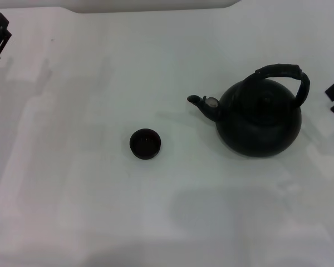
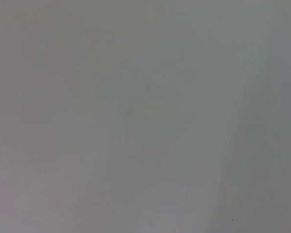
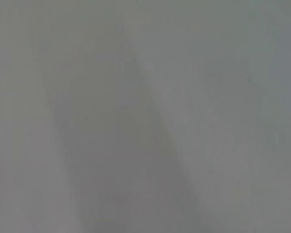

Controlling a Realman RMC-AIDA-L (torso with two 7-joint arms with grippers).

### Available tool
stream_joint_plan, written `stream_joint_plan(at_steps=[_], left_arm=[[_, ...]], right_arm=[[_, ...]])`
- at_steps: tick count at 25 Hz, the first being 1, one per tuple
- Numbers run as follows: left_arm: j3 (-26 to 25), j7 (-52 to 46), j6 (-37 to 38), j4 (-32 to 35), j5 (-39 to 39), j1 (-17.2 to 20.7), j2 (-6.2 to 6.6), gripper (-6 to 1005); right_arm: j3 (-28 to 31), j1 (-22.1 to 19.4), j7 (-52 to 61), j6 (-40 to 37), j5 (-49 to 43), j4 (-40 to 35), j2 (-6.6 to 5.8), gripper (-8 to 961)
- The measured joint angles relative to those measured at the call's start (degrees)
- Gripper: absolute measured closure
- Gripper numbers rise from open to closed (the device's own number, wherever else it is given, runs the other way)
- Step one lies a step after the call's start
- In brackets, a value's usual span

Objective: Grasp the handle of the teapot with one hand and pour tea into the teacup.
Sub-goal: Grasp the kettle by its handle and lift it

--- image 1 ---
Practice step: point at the small dark round teacup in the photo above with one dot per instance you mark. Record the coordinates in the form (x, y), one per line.
(145, 144)

